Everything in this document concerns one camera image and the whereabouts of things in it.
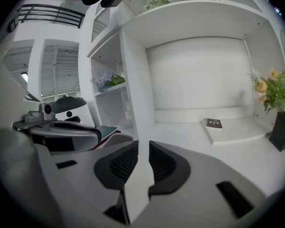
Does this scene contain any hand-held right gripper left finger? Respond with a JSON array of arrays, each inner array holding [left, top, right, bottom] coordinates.
[[34, 140, 140, 226]]

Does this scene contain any white flat pad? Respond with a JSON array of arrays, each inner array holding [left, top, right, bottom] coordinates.
[[202, 118, 273, 146]]

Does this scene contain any red folder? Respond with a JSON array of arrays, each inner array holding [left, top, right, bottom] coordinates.
[[94, 130, 122, 150]]

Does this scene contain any white desk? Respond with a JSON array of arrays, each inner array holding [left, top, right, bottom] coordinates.
[[95, 116, 285, 199]]

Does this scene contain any dark green book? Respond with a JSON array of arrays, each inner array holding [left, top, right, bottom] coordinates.
[[97, 125, 118, 139]]

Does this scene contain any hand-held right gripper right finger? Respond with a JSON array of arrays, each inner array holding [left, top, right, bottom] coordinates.
[[133, 140, 267, 227]]

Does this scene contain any orange flower bouquet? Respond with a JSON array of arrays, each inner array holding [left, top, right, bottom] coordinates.
[[251, 67, 285, 115]]

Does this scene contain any black square vase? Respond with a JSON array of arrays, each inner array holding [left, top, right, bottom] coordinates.
[[268, 111, 285, 152]]

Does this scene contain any black metal railing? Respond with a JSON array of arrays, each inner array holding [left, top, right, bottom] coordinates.
[[18, 4, 86, 29]]

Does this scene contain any black spiral notebook stationery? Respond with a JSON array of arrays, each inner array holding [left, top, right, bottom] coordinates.
[[201, 118, 223, 130]]

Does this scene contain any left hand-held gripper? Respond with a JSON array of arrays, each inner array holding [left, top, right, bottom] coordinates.
[[12, 102, 102, 152]]

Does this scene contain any white shelf unit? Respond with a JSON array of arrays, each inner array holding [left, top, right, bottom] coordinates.
[[86, 0, 285, 137]]

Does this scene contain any purple flower bunch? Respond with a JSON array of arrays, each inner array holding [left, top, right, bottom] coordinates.
[[91, 71, 126, 93]]

